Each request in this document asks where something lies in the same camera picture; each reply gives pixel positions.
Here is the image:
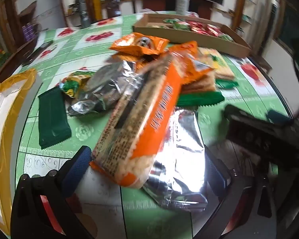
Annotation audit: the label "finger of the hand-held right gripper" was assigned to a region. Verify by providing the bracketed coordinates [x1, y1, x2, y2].
[266, 109, 293, 125]

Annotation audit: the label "wooden chair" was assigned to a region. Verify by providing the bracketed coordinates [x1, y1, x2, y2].
[83, 0, 137, 22]

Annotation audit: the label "yellow cracker packet green ends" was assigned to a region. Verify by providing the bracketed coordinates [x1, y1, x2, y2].
[177, 73, 225, 108]
[199, 48, 238, 89]

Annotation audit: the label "orange snack bag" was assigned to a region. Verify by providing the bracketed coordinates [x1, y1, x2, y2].
[110, 33, 170, 56]

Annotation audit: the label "pile of small snack packets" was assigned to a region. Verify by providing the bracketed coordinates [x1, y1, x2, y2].
[152, 19, 236, 41]

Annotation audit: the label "silver snack packet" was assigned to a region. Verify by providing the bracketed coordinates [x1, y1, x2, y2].
[68, 61, 145, 116]

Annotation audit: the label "black smartphone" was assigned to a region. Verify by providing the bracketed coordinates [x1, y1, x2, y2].
[22, 40, 54, 66]

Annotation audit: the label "wooden shelf unit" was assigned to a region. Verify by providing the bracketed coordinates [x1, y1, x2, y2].
[224, 0, 265, 33]

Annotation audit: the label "white box with yellow tape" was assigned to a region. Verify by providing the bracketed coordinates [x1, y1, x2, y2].
[0, 68, 38, 229]

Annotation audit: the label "orange snack packet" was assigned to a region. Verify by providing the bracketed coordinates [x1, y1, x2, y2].
[168, 41, 213, 85]

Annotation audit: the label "large silver foil packet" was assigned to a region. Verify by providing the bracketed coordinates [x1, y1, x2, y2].
[142, 106, 210, 206]

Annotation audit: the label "wooden cabinet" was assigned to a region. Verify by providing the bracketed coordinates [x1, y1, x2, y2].
[0, 0, 40, 80]

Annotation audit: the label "long orange cracker packet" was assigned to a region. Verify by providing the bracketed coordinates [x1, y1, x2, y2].
[90, 52, 183, 188]

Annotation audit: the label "green yellow candy packet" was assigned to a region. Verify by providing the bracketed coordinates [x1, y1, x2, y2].
[58, 71, 95, 97]

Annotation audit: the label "green fruit print tablecloth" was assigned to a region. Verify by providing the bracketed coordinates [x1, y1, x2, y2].
[15, 11, 297, 239]

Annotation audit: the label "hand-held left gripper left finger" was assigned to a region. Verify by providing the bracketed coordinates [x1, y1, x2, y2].
[11, 146, 95, 239]

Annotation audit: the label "dark green snack packet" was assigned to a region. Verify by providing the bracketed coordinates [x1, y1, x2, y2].
[38, 87, 72, 148]

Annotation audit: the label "purple bottles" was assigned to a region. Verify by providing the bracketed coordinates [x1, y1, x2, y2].
[22, 22, 38, 43]

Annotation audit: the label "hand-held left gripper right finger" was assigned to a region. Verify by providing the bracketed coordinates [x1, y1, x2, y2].
[194, 146, 277, 239]

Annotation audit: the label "cardboard tray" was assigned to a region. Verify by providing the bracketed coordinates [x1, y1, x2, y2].
[133, 14, 252, 58]

